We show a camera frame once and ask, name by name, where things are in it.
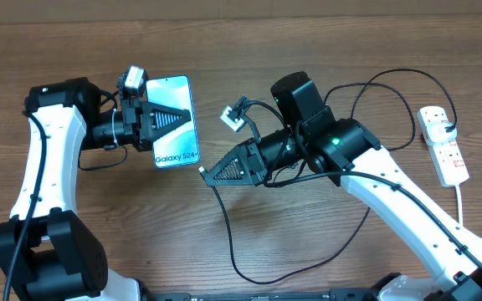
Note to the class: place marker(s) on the Galaxy smartphone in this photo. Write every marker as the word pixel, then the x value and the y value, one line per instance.
pixel 179 146

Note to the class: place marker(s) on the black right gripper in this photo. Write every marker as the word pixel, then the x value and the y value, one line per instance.
pixel 243 153

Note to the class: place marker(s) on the white charger adapter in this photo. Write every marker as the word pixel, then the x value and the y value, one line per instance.
pixel 438 133

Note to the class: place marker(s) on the white power strip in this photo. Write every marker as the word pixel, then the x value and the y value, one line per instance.
pixel 447 158

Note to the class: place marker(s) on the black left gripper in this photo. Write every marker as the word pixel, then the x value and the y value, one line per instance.
pixel 141 120

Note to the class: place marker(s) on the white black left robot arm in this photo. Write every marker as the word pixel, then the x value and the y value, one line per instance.
pixel 46 251

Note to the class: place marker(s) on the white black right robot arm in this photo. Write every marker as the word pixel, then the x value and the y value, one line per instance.
pixel 353 158

